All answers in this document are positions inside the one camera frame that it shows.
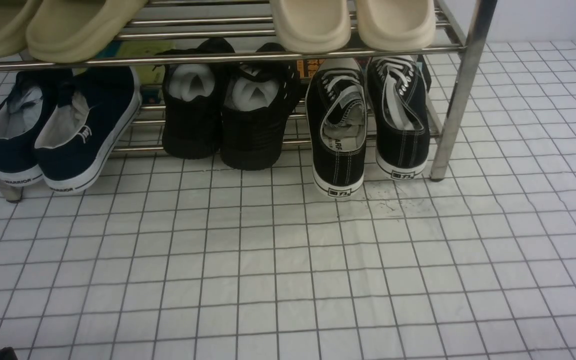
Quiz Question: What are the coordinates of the black canvas sneaker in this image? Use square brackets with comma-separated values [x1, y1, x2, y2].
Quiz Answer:
[304, 58, 368, 199]
[365, 55, 431, 181]

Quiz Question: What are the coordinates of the silver metal shoe rack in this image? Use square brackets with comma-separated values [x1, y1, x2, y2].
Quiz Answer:
[0, 0, 498, 182]

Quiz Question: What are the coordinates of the navy canvas shoe right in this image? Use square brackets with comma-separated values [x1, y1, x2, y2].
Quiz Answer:
[33, 66, 142, 194]

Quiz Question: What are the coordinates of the navy canvas shoe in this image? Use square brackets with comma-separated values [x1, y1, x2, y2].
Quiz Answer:
[33, 66, 142, 194]
[0, 69, 73, 188]

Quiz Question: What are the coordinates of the navy canvas shoe left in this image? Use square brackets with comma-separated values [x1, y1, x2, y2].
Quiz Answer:
[0, 69, 73, 188]

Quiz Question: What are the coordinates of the black mesh sneaker right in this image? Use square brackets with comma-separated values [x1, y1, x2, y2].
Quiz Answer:
[220, 59, 301, 171]

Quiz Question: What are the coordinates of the black mesh sneaker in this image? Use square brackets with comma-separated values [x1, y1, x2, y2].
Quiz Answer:
[161, 62, 230, 160]
[220, 59, 301, 171]

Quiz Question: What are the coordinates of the black mesh sneaker left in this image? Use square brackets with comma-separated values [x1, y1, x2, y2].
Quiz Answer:
[161, 62, 230, 160]

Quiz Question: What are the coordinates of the cream slipper left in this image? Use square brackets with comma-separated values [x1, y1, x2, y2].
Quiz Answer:
[269, 0, 351, 54]

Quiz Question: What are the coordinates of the cream slipper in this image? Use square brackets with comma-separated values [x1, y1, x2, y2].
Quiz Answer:
[355, 0, 437, 51]
[269, 0, 351, 54]

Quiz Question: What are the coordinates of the cream slipper right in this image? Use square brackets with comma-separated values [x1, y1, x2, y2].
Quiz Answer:
[355, 0, 437, 51]

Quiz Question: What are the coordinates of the dark object bottom left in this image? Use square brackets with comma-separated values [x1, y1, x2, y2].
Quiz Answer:
[0, 347, 18, 360]

